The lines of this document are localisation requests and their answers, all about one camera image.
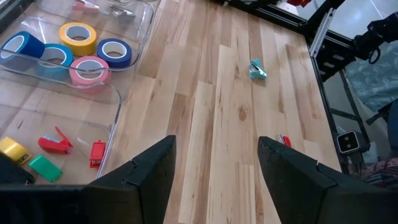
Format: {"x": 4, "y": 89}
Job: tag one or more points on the clear plastic bin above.
{"x": 141, "y": 46}
{"x": 105, "y": 18}
{"x": 77, "y": 115}

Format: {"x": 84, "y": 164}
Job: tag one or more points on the person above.
{"x": 382, "y": 174}

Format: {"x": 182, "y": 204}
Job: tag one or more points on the pink tape roll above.
{"x": 90, "y": 81}

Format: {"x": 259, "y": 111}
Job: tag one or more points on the silver metal bracket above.
{"x": 319, "y": 31}

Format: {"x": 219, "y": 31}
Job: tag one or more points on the light blue tape roll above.
{"x": 66, "y": 56}

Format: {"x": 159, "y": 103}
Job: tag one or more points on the yellow tape roll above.
{"x": 77, "y": 48}

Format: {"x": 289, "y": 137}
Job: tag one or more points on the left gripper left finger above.
{"x": 124, "y": 199}

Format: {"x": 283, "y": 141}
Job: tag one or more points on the dark blue tape roll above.
{"x": 32, "y": 43}

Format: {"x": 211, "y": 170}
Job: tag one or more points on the yellow stapler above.
{"x": 14, "y": 151}

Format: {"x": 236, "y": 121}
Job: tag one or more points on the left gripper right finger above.
{"x": 304, "y": 199}

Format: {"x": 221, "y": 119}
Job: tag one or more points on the blue patterned cloth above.
{"x": 373, "y": 81}

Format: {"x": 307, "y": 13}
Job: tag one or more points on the red staple remover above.
{"x": 283, "y": 140}

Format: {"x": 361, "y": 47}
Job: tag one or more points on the purple tape roll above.
{"x": 114, "y": 62}

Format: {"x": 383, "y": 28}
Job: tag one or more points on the green stapler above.
{"x": 46, "y": 168}

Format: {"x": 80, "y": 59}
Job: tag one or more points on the table-level camera box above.
{"x": 348, "y": 142}

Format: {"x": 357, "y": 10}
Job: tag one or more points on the black equipment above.
{"x": 381, "y": 29}

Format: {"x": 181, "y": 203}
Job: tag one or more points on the red stapler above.
{"x": 55, "y": 145}
{"x": 97, "y": 154}

